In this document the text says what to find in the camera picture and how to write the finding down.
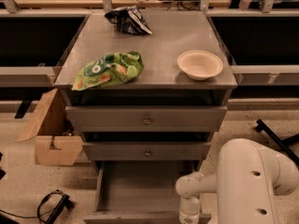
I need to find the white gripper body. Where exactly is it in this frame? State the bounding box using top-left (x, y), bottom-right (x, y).
top-left (175, 172), bottom-right (204, 224)

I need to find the grey bottom drawer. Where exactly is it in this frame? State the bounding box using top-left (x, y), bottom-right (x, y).
top-left (82, 161), bottom-right (212, 224)

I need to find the grey drawer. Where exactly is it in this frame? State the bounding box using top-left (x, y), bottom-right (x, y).
top-left (82, 142), bottom-right (210, 161)
top-left (82, 161), bottom-right (212, 224)
top-left (65, 105), bottom-right (227, 133)

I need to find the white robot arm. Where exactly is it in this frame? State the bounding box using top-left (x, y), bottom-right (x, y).
top-left (176, 138), bottom-right (299, 224)

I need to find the grey drawer cabinet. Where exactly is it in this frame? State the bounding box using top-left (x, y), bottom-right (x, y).
top-left (53, 9), bottom-right (238, 173)

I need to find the grey middle drawer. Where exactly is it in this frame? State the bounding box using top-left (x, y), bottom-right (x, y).
top-left (82, 142), bottom-right (210, 161)

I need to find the grey top drawer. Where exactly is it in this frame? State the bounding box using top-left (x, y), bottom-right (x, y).
top-left (65, 105), bottom-right (227, 133)

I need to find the black metal stand leg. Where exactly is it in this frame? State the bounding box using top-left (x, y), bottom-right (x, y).
top-left (255, 119), bottom-right (299, 165)

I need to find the white paper bowl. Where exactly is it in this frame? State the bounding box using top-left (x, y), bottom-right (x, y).
top-left (177, 50), bottom-right (224, 80)

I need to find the green chip bag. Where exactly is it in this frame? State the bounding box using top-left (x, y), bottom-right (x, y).
top-left (72, 51), bottom-right (144, 91)

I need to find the brown cardboard box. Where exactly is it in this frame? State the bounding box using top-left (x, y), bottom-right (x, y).
top-left (17, 89), bottom-right (82, 166)

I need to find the dark blue chip bag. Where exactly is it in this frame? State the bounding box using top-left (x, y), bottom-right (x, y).
top-left (105, 6), bottom-right (152, 35)

